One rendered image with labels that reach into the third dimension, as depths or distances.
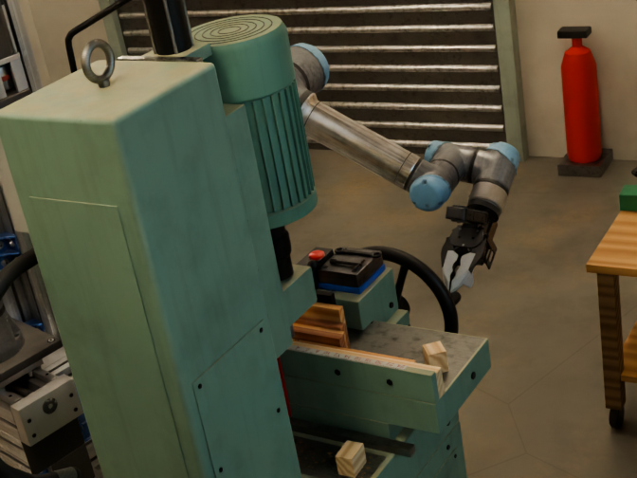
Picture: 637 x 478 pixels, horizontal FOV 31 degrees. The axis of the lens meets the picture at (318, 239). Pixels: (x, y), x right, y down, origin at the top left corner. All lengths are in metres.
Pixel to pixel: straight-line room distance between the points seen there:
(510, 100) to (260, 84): 3.24
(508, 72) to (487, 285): 1.17
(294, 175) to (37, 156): 0.44
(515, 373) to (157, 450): 2.00
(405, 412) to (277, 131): 0.51
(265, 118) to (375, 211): 2.99
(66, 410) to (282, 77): 0.98
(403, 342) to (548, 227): 2.43
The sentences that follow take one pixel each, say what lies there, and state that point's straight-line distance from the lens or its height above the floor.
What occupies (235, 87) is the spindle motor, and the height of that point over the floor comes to 1.44.
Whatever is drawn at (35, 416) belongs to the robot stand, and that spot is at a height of 0.74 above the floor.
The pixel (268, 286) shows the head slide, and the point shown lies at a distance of 1.79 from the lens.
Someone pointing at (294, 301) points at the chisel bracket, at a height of 1.04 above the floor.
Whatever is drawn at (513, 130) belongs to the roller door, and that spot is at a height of 0.15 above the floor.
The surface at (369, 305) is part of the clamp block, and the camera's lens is 2.08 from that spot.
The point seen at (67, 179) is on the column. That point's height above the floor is 1.43.
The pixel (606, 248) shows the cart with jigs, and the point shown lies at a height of 0.53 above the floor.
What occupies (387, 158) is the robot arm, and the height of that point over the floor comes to 1.08.
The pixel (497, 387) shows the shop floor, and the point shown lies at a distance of 3.49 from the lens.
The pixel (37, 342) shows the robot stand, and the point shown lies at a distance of 2.49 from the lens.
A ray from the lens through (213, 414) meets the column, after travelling 1.65.
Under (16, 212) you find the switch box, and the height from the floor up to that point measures 1.35.
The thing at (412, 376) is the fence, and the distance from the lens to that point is 1.84.
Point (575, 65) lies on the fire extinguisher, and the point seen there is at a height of 0.47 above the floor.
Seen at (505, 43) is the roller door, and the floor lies 0.53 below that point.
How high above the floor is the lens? 1.94
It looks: 25 degrees down
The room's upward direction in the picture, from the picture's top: 10 degrees counter-clockwise
